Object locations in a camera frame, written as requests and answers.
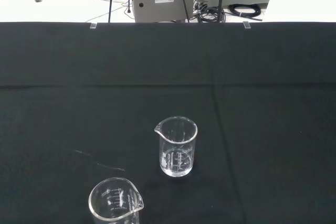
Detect black bench cloth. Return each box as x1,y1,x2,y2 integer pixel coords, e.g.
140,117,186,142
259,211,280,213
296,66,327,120
0,21,336,224

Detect tangled black cable bundle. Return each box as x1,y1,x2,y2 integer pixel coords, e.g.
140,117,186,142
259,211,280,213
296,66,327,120
193,0,226,23

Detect coiled black cable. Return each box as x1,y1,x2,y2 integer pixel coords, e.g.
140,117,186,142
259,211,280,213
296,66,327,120
227,3,263,22

